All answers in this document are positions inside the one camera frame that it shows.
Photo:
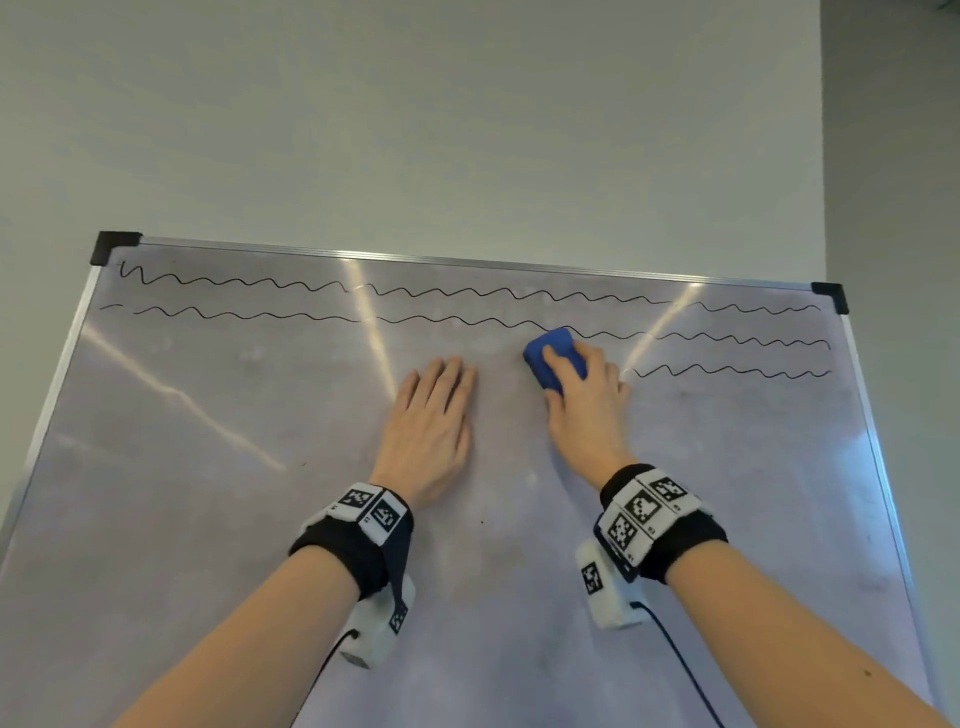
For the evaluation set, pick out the person's right hand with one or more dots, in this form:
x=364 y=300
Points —
x=589 y=427

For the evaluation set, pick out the person's left hand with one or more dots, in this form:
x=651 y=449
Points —
x=427 y=435

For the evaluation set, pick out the blue whiteboard eraser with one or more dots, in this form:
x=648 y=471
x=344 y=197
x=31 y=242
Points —
x=555 y=360

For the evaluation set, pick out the white whiteboard with wavy lines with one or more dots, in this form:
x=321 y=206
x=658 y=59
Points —
x=487 y=487

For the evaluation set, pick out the person's right forearm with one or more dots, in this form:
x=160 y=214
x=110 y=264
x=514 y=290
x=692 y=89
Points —
x=802 y=645

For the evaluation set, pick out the person's left forearm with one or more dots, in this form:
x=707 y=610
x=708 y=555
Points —
x=240 y=645

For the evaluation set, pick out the black wristband with marker tags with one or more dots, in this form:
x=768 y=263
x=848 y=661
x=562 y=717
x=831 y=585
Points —
x=356 y=540
x=660 y=525

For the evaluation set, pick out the white wrist camera unit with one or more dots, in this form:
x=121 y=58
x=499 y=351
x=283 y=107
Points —
x=379 y=619
x=604 y=589

